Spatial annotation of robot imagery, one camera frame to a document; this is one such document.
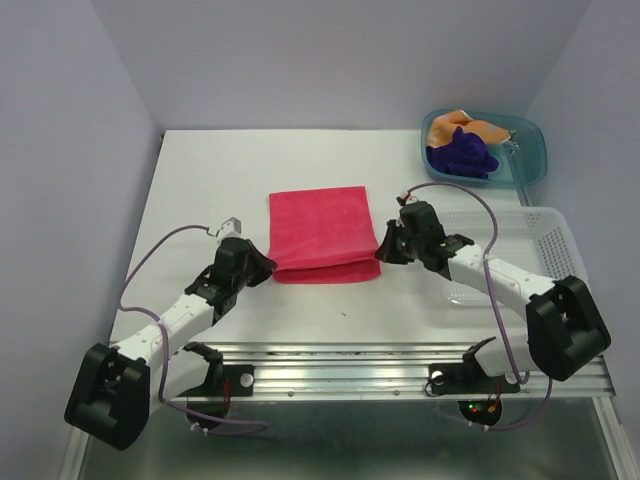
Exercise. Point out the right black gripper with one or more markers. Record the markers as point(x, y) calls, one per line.
point(387, 251)

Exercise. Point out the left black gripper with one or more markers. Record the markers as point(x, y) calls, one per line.
point(263, 264)

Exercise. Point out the pink towel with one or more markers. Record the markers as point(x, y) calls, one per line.
point(322, 236)

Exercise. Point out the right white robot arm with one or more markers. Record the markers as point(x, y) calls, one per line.
point(564, 328)

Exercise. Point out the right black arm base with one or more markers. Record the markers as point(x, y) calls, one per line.
point(483, 393)

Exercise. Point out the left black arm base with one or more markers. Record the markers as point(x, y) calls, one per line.
point(201, 385)

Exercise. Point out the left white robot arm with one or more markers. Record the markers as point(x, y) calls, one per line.
point(119, 387)

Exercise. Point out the purple towel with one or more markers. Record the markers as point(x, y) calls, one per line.
point(466, 155)

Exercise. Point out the blue plastic tub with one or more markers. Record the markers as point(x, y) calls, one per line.
point(523, 158)

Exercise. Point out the orange towel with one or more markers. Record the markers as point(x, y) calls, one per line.
point(442, 128)

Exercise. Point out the white perforated basket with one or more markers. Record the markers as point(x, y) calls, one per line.
point(535, 239)

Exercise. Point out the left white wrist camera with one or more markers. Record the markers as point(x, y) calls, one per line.
point(230, 228)

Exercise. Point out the aluminium mounting rail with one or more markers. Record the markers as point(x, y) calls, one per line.
point(360, 372)

